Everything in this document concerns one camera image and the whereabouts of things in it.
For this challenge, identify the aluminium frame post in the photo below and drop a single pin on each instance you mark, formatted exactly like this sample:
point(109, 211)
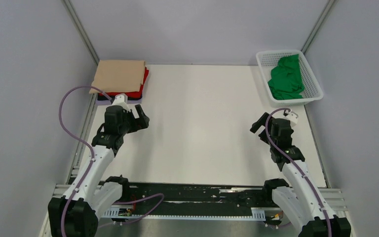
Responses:
point(80, 29)
point(318, 24)

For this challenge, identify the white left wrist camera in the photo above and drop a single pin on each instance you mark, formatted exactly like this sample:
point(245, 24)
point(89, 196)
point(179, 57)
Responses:
point(121, 100)

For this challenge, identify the folded black t shirt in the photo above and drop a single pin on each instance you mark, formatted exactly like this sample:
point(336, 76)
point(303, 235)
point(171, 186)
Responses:
point(102, 97)

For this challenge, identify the right aluminium frame post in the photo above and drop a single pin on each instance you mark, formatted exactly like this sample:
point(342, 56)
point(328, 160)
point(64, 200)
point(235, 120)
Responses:
point(318, 24)

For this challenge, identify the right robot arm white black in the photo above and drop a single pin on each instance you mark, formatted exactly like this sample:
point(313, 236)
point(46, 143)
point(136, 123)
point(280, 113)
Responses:
point(296, 194)

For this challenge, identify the white plastic basket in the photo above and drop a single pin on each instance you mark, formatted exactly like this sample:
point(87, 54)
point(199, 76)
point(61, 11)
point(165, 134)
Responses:
point(268, 60)

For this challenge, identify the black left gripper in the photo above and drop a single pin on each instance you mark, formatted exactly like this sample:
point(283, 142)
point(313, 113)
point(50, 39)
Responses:
point(139, 123)

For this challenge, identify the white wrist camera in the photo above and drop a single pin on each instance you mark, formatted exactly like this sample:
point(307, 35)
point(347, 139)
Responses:
point(291, 116)
point(121, 100)

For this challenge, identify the white slotted cable duct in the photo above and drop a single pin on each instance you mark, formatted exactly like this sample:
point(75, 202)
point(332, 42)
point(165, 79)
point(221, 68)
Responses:
point(252, 215)

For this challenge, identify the left aluminium frame post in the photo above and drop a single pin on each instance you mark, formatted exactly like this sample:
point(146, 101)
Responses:
point(80, 29)

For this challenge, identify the beige t shirt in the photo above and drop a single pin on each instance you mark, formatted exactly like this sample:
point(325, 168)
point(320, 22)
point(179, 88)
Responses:
point(118, 76)

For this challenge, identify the folded red t shirt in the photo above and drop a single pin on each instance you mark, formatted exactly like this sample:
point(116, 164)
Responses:
point(137, 95)

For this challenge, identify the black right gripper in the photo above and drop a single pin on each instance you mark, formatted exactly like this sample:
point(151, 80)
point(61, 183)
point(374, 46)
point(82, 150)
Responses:
point(261, 122)

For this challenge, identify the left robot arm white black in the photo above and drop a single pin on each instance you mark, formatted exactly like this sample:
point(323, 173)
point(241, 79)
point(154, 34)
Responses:
point(78, 211)

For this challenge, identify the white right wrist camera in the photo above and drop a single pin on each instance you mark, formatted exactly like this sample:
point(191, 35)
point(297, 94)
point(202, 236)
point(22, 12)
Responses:
point(291, 116)

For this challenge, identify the green t shirt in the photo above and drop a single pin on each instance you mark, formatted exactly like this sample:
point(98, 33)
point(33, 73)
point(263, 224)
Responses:
point(286, 80)

